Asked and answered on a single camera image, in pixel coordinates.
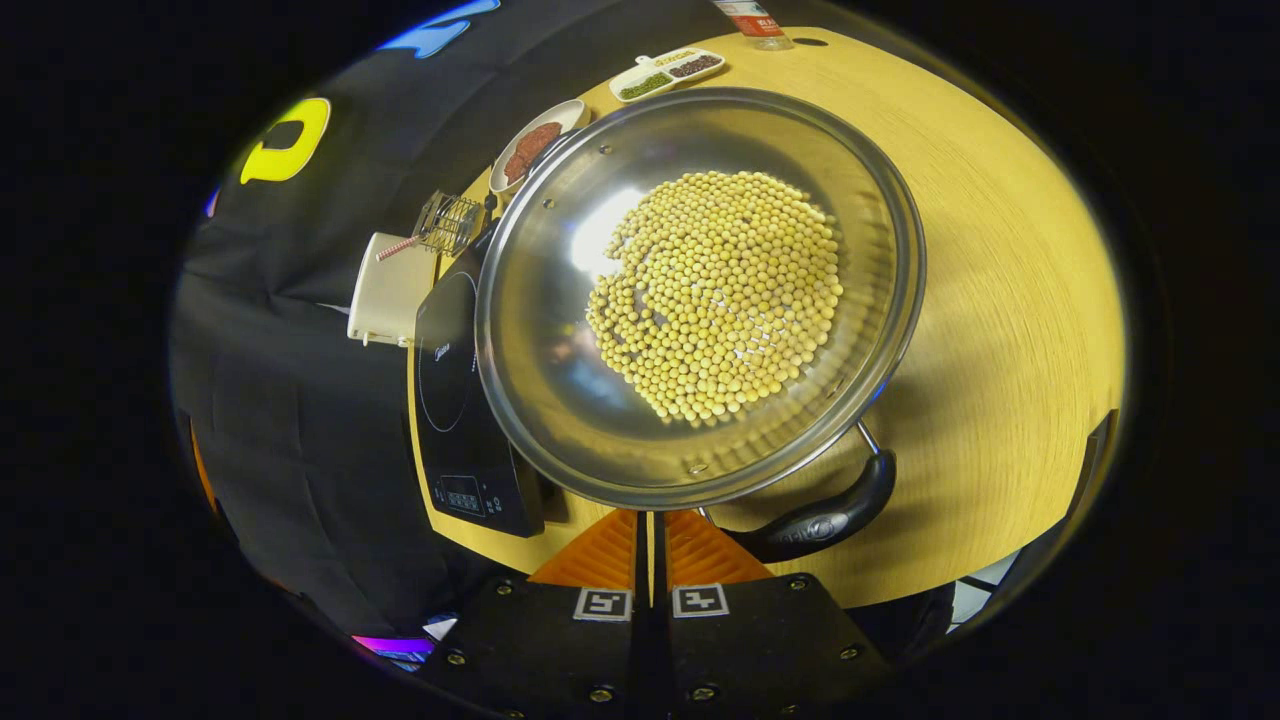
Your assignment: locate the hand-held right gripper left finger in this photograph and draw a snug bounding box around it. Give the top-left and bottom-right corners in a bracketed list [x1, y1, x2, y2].
[420, 508, 653, 720]

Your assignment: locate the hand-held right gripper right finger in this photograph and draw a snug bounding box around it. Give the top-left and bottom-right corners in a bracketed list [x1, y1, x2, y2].
[652, 508, 896, 720]

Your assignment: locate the black induction cooktop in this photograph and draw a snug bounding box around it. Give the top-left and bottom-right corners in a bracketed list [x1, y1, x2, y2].
[413, 225, 546, 539]

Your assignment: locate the stainless steel pot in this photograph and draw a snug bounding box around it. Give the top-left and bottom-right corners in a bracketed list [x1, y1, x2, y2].
[475, 87, 926, 566]

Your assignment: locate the white toaster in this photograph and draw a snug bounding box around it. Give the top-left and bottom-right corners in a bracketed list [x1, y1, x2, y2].
[347, 232, 438, 349]

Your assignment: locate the pile of yellow soybeans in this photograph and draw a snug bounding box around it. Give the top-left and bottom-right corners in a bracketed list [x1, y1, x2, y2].
[585, 170, 846, 426]

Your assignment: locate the round white plate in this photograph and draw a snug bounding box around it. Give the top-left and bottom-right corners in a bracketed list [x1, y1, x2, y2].
[489, 98, 591, 196]

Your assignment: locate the white divided dish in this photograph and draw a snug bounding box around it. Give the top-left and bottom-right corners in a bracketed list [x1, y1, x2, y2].
[608, 47, 726, 103]

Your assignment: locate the clear plastic water bottle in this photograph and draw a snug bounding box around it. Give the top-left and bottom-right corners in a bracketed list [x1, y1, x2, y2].
[712, 0, 794, 51]

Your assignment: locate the metal wire basket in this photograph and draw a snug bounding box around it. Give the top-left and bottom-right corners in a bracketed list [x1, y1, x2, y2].
[412, 190, 488, 256]

